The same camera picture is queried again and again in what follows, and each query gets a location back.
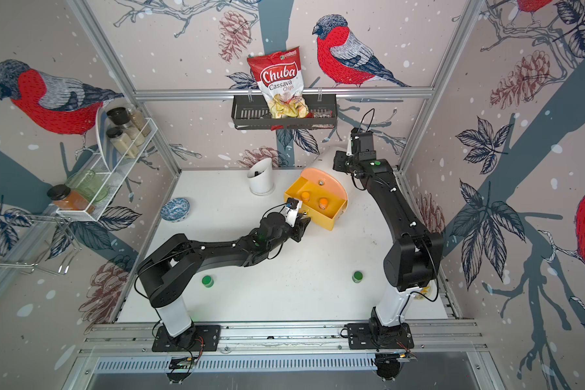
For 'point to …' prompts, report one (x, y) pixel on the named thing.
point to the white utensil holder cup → (261, 177)
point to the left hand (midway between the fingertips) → (310, 213)
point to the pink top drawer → (324, 180)
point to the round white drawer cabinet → (324, 160)
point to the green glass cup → (86, 182)
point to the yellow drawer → (337, 205)
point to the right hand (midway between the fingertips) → (339, 156)
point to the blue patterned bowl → (175, 210)
